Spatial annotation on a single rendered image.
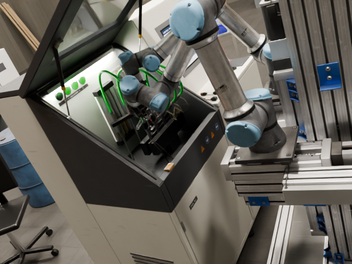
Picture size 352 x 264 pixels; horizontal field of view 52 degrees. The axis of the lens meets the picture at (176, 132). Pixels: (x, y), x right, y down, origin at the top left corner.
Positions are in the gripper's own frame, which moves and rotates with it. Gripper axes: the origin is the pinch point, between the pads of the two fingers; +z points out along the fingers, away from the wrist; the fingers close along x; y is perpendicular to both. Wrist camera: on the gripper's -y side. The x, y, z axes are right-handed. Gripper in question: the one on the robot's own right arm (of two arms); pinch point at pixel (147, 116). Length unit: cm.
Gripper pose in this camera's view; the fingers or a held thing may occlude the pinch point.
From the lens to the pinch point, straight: 192.5
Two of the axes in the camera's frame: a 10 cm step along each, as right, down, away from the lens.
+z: 3.3, 8.4, 4.3
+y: 8.2, -0.3, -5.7
